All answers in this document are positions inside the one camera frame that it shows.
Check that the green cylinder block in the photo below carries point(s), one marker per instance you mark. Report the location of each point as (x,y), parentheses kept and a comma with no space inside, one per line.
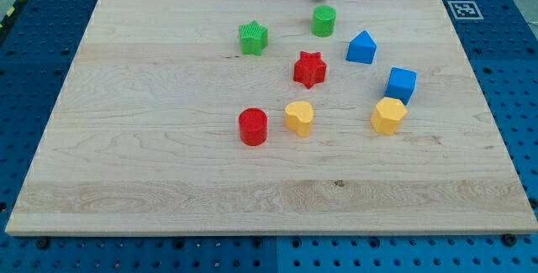
(323,21)

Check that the blue triangular prism block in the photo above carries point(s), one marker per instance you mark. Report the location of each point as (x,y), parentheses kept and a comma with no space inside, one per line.
(362,48)

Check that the green star block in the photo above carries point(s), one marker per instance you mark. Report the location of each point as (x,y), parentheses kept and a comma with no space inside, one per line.
(253,38)

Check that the red star block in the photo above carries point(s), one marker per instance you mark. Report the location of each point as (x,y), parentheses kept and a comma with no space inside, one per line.
(309,69)

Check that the blue cube block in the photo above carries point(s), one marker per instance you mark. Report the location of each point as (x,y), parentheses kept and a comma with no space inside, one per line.
(401,84)

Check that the yellow heart block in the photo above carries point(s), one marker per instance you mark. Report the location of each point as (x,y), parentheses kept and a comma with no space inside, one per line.
(299,117)

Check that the white fiducial marker tag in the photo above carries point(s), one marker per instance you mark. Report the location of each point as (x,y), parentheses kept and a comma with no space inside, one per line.
(465,10)

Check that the yellow hexagon block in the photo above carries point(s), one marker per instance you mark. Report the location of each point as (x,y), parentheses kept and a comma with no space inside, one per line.
(388,114)

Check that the red cylinder block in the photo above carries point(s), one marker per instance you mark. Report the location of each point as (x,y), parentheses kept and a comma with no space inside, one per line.
(253,123)

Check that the light wooden board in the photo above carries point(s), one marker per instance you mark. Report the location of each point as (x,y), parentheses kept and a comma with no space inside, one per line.
(144,138)

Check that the black yellow hazard tape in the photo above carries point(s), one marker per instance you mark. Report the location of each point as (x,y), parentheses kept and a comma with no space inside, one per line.
(12,14)

